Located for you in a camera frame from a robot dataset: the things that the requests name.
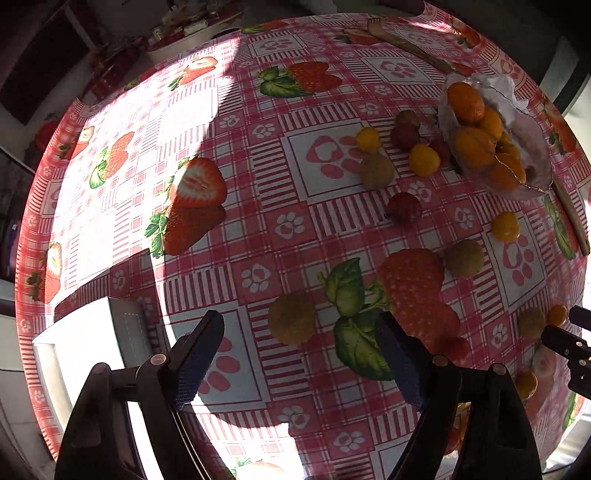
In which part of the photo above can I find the orange mandarin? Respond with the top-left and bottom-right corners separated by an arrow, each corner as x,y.
484,153 -> 526,191
447,81 -> 486,124
453,126 -> 496,172

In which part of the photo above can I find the orange mandarin front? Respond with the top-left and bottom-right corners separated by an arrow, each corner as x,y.
484,153 -> 526,191

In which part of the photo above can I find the orange mandarin top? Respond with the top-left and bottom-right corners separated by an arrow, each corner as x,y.
447,81 -> 486,124

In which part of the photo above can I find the red checkered strawberry tablecloth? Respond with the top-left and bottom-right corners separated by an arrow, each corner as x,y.
15,13 -> 589,479

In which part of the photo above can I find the white rectangular tray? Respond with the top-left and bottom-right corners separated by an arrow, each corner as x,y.
32,296 -> 167,480

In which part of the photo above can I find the clear glass fruit bowl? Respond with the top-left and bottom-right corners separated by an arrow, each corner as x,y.
438,74 -> 552,201

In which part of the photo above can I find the white tissue in bowl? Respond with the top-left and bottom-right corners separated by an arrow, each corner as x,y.
473,74 -> 528,111

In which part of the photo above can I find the green-brown round fruit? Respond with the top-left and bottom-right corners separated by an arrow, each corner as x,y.
360,154 -> 396,190

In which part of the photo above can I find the red tomato on strawberry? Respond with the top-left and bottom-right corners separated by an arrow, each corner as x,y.
445,337 -> 470,365

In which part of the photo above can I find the green-brown fruit centre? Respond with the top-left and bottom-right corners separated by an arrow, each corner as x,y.
444,239 -> 484,278

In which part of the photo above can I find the dark red cherry tomato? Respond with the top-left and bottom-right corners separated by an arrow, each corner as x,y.
385,192 -> 423,225

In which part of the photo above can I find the orange mandarin middle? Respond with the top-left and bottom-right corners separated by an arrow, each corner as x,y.
453,126 -> 496,172

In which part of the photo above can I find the yellow tomato near bowl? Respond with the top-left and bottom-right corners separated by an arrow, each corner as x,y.
491,211 -> 521,244

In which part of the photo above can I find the yellow cherry tomato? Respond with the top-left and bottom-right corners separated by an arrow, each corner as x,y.
409,143 -> 441,177

